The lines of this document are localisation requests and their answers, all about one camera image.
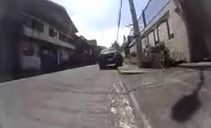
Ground utility pole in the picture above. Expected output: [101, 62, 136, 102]
[127, 0, 144, 58]

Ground white building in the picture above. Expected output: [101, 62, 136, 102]
[127, 0, 194, 64]

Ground raised concrete slab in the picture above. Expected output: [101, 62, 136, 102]
[117, 64, 151, 75]

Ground two-storey building with balcony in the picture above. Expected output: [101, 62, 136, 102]
[0, 0, 79, 84]

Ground bushes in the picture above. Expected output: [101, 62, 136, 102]
[137, 43, 177, 70]

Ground grey concrete road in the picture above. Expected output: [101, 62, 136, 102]
[0, 63, 211, 128]

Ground dark car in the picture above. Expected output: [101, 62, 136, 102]
[97, 48, 125, 70]

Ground overhead wires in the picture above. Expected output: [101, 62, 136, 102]
[115, 0, 154, 43]

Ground row of buildings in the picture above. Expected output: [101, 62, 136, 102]
[74, 34, 107, 66]

